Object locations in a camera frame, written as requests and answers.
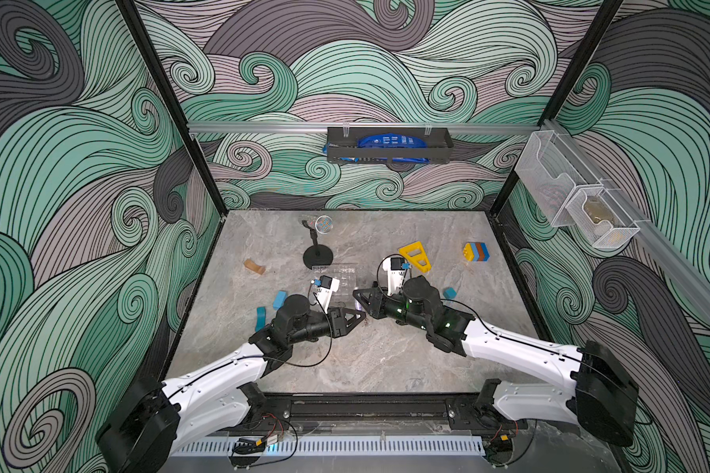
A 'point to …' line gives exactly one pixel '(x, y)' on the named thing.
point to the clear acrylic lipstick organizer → (347, 275)
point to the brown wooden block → (248, 263)
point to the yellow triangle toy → (416, 254)
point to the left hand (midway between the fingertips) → (366, 314)
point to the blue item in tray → (390, 140)
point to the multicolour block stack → (475, 251)
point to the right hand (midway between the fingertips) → (358, 292)
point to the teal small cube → (450, 294)
